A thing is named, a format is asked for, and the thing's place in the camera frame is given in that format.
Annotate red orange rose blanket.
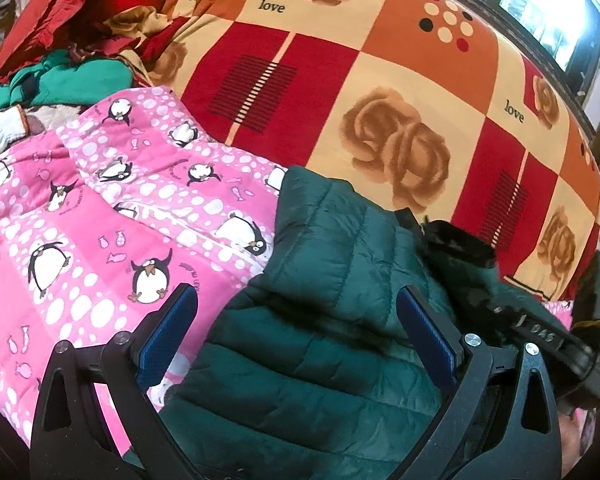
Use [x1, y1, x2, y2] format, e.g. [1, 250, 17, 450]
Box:
[150, 0, 600, 300]

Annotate dark green puffer jacket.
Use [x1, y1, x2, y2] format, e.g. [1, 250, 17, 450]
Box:
[122, 164, 600, 480]

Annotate teal green garment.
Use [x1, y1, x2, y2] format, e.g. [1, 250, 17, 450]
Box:
[0, 50, 133, 110]

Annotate pink penguin quilt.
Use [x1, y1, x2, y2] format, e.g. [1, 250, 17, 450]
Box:
[0, 87, 285, 440]

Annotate red crumpled clothes pile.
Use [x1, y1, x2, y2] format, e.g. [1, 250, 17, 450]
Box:
[0, 0, 192, 86]

